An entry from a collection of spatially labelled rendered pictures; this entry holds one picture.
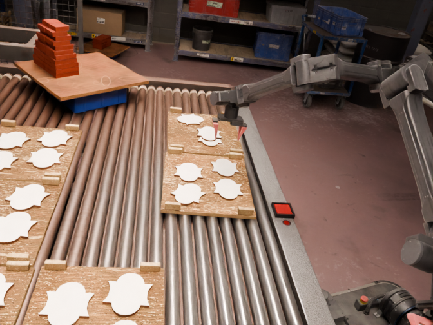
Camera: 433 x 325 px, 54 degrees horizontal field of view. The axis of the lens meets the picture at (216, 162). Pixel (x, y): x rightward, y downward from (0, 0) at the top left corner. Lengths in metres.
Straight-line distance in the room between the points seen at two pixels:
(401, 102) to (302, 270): 0.63
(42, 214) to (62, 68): 0.97
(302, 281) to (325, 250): 1.61
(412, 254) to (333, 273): 1.91
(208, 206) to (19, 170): 0.72
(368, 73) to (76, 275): 1.11
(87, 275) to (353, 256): 2.11
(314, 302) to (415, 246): 0.47
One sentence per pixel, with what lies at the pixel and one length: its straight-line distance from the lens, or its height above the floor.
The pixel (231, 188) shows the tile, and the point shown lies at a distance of 1.66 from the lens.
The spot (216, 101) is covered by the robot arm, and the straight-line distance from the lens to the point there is 1.66.
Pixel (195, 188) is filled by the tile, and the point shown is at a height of 0.94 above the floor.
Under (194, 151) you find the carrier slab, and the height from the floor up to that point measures 0.94.
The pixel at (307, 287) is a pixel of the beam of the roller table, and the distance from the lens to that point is 1.39.
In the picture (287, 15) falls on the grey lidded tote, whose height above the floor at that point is 0.76.
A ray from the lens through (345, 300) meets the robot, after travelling 2.39.
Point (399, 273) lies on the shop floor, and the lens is 3.10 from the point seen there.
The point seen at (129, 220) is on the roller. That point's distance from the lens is 1.50.
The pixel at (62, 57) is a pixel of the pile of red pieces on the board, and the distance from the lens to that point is 2.27.
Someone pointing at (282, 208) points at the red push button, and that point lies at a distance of 1.65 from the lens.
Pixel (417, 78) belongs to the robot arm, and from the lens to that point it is 1.12.
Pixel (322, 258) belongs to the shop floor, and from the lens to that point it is 2.95.
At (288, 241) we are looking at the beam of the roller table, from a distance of 1.53.
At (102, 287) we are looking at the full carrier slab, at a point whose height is 0.94.
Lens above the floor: 1.88
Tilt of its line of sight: 31 degrees down
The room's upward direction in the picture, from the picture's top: 9 degrees clockwise
